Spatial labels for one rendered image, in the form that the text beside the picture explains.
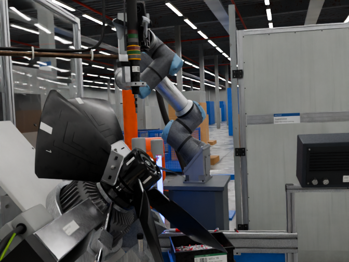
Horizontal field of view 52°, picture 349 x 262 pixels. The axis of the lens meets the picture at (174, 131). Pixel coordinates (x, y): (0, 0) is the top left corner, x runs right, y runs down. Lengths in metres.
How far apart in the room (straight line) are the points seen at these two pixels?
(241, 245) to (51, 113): 0.99
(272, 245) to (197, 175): 0.52
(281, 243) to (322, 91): 1.69
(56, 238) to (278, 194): 2.39
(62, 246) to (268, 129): 2.33
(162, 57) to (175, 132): 0.59
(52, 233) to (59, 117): 0.26
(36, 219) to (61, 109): 0.25
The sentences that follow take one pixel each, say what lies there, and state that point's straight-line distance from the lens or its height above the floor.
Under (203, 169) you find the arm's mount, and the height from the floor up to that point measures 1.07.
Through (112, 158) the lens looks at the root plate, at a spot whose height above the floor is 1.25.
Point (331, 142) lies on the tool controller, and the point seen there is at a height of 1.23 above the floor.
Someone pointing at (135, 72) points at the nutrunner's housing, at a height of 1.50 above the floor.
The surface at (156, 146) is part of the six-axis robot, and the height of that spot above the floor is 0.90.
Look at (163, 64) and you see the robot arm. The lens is 1.36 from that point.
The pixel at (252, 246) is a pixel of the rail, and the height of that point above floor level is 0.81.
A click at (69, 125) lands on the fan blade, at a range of 0.89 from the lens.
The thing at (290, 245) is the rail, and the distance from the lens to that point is 1.57.
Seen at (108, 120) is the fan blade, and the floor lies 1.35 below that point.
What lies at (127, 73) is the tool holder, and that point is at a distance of 1.12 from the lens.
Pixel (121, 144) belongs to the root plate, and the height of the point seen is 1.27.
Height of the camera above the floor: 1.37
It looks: 3 degrees down
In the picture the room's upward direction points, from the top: 3 degrees counter-clockwise
